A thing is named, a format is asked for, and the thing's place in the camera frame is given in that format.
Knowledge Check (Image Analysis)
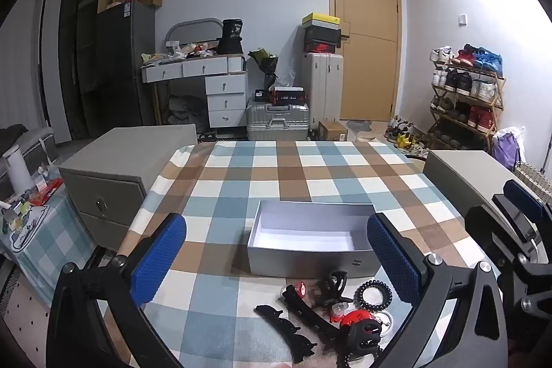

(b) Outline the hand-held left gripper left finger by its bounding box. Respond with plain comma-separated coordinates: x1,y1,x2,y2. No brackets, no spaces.
45,213,188,368

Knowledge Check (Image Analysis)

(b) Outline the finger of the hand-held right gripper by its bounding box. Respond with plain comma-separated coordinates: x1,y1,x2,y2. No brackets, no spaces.
464,204,519,279
492,179,548,242

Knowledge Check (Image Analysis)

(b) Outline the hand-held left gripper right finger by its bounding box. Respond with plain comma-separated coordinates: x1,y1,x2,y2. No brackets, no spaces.
366,213,510,368

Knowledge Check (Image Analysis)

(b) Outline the small black claw clip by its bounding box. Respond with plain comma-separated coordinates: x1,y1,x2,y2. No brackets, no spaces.
310,270,348,305

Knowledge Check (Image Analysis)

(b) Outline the red round hair accessory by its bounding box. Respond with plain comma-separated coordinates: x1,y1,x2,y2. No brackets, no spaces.
341,309,384,330

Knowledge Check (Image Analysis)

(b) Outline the silver cardboard box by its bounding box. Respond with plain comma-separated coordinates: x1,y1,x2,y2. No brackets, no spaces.
247,199,381,279

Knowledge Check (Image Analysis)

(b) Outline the black hair clip red ornament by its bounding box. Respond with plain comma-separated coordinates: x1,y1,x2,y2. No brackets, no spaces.
282,283,346,335

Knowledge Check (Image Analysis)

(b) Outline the wicker basket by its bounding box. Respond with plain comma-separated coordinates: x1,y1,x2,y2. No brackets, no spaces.
512,161,552,202

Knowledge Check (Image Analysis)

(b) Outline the long grey pole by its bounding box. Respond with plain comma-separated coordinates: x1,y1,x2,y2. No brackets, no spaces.
541,130,552,172

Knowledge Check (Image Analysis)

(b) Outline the purple bag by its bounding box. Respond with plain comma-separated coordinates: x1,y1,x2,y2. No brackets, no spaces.
492,127,528,171

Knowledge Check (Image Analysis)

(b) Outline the grey cabinet with keyhole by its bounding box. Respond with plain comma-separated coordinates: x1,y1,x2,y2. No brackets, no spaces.
58,123,198,252

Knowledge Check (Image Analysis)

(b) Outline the blue checkered side table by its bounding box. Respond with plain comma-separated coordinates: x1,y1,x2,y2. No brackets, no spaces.
0,177,98,310

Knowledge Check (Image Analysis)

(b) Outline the long black hair clip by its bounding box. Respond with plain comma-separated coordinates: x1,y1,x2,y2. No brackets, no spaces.
254,305,318,362

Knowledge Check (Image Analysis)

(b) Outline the pile of shoes on floor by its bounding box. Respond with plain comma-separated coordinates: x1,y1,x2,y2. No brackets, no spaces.
385,116,433,150

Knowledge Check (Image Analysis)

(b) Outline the wooden shoe rack with shoes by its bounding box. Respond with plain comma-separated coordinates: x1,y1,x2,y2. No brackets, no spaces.
429,44,504,133

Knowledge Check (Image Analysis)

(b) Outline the brown cardboard box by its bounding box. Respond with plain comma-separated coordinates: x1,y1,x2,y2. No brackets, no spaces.
318,120,348,141

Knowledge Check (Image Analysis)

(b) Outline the white desk with drawers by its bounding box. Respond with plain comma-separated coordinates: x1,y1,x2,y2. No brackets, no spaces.
141,54,250,128

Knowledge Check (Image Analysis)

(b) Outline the silver suitcase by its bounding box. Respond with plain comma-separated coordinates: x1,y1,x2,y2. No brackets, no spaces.
246,101,311,143

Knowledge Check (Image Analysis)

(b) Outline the white suitcase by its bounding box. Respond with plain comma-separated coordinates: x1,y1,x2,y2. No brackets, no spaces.
301,52,345,121

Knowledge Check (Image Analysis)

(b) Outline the clutter on desk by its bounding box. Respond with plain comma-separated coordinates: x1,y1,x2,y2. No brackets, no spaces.
141,41,230,66

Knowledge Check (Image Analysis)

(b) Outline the black wrapped bouquet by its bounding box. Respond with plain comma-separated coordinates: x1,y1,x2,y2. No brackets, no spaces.
247,48,280,91

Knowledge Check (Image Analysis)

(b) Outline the dark wardrobe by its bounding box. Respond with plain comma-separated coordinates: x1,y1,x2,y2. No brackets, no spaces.
57,0,108,141

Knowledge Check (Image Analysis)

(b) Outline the red and black shoe box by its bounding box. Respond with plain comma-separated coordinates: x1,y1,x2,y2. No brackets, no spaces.
304,41,337,54

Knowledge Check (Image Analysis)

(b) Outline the black paper bag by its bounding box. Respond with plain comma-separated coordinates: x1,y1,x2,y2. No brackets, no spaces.
215,19,245,57

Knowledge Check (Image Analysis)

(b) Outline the wooden door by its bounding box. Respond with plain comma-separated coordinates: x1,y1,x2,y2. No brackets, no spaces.
326,0,404,123

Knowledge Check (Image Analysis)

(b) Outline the yellow shoe box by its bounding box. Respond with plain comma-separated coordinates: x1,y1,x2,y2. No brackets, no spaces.
301,13,342,29

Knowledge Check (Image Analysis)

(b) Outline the grey arched frame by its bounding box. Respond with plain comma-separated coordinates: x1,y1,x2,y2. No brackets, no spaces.
166,18,223,50

